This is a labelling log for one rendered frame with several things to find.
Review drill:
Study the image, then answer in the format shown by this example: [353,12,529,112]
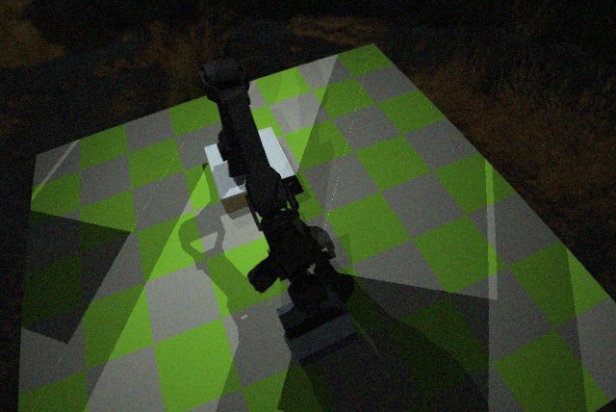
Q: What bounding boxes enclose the dark grey sloped panel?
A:
[275,285,358,370]

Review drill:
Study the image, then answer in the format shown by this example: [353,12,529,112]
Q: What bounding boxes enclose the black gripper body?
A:
[269,248,327,308]

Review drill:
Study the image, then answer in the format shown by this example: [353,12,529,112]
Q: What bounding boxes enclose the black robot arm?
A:
[198,56,311,294]

